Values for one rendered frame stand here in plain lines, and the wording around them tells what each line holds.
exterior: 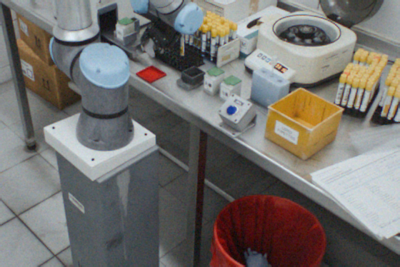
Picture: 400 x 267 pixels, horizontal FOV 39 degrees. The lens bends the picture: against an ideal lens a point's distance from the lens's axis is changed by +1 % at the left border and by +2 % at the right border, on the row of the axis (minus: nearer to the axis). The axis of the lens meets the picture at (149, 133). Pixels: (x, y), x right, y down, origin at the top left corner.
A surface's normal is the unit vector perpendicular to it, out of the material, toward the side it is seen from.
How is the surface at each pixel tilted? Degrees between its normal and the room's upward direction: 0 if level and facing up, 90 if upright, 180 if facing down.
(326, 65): 90
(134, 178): 90
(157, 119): 0
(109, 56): 8
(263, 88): 90
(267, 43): 90
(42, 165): 0
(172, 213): 0
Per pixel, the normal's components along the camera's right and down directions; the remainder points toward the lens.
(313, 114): -0.76, 0.41
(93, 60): 0.11, -0.74
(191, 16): 0.54, 0.51
